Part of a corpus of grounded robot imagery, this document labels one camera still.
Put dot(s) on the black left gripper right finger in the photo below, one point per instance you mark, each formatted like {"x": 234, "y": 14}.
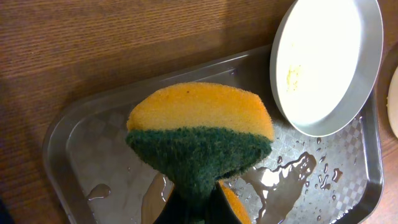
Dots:
{"x": 218, "y": 210}

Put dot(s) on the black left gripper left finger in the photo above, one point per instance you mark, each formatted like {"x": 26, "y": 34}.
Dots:
{"x": 176, "y": 211}

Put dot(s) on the white plate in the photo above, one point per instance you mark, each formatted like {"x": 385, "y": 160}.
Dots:
{"x": 392, "y": 103}

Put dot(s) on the green yellow sponge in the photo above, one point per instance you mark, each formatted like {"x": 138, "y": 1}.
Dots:
{"x": 197, "y": 135}

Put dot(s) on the pale green plate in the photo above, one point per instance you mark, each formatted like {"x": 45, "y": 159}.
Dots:
{"x": 324, "y": 62}

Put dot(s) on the dark brown tray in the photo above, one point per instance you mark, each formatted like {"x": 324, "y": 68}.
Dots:
{"x": 99, "y": 179}

